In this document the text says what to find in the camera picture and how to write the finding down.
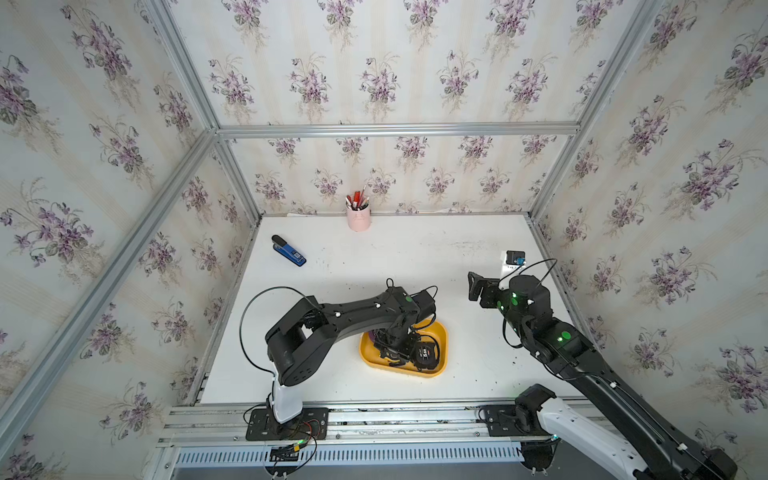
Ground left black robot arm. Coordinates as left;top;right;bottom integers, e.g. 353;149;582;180
238;279;444;424

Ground blue black stapler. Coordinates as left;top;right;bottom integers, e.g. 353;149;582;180
271;235;306;267

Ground small circuit board with wires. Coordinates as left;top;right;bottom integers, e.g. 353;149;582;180
264;436;318;479

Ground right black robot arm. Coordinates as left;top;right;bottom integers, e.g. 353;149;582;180
467;267;738;479

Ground large black tape measure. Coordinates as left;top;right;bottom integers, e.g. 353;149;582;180
411;335;441;371

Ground pink pen holder cup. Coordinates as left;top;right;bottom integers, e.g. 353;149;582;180
346;206;372;232

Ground red pens in cup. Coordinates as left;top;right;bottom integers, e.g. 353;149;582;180
345;190;370;211

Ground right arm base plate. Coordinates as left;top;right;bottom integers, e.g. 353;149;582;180
478;404;551;438

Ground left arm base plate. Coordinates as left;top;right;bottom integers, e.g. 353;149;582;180
245;407;330;441

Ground yellow storage tray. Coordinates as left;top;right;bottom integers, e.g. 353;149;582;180
359;321;448;378

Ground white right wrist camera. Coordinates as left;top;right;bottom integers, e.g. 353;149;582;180
501;250;526;268

